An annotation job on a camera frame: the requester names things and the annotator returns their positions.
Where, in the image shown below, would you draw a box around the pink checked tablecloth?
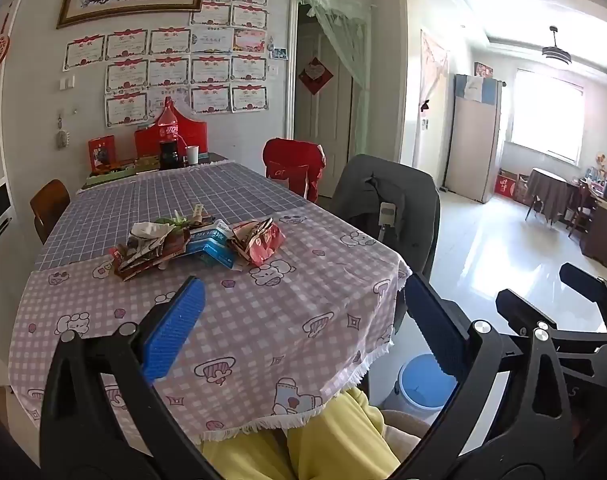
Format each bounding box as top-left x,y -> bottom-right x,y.
8,207 -> 413,443

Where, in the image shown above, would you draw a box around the ceiling lamp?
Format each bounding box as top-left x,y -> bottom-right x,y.
542,25 -> 573,67

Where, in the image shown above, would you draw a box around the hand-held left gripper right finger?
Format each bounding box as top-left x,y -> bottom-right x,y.
403,271 -> 577,480

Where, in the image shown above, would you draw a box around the pink doorway curtain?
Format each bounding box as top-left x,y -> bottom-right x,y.
420,30 -> 450,111

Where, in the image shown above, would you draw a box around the red gift bag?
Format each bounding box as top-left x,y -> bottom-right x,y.
134,105 -> 207,161

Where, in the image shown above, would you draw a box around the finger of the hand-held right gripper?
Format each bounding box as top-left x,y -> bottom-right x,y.
495,287 -> 560,334
559,262 -> 607,312

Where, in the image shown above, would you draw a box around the green flat box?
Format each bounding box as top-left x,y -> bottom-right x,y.
86,160 -> 159,184

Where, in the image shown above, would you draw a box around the blue plastic trash bin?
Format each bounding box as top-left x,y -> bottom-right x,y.
394,353 -> 459,415

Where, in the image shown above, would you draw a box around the blue white carton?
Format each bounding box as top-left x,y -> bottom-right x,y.
186,220 -> 236,270

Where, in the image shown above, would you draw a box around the brown wooden chair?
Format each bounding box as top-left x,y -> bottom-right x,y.
30,179 -> 71,245

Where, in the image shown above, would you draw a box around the white plastic appliance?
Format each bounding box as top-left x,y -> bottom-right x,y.
378,201 -> 398,248

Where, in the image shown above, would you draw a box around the grey checked tablecloth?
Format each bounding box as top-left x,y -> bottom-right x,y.
33,160 -> 309,272

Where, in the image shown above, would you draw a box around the wall of award certificates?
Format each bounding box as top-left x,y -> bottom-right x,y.
62,0 -> 270,128

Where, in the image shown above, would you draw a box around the grey jacket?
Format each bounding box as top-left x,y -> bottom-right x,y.
328,154 -> 441,286

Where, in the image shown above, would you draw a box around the white tissue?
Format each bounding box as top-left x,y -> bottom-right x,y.
129,221 -> 171,241

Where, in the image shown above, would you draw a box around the red photo box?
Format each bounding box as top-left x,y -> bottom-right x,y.
88,135 -> 116,173

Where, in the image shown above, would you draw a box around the green lace door curtain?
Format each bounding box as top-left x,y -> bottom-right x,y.
296,0 -> 371,161

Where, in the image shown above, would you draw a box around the white door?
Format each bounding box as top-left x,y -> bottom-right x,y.
293,15 -> 354,198

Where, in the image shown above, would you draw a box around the round table brown cloth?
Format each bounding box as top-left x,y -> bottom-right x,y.
525,167 -> 569,223

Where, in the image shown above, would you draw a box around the beige refrigerator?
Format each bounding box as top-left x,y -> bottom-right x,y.
443,74 -> 504,205

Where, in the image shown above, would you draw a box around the red chair cover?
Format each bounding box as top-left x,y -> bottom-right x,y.
262,137 -> 327,204

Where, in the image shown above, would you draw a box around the beige seat cushion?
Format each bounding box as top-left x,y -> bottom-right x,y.
381,409 -> 431,463

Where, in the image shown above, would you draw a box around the cola bottle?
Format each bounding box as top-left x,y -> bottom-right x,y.
157,96 -> 181,170

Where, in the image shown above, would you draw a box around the yellow pants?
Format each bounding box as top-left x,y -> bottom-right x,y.
200,387 -> 401,480

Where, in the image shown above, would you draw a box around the dark wooden chair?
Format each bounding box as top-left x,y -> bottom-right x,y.
567,180 -> 597,238

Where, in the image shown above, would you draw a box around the dark wooden desk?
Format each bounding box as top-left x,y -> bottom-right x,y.
581,192 -> 607,271

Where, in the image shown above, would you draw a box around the black snack wrapper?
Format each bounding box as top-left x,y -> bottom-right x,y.
109,232 -> 191,281

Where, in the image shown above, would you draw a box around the red door decoration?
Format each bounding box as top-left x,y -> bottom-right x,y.
298,57 -> 334,95

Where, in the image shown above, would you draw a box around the red snack bag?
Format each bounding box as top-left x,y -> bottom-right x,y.
226,217 -> 286,268

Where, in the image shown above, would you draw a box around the bright window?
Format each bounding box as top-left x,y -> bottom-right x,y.
511,67 -> 584,166

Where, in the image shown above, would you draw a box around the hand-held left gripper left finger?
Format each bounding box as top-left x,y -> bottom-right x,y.
39,276 -> 224,480

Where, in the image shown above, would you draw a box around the red cardboard box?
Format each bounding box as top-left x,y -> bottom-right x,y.
494,170 -> 518,198

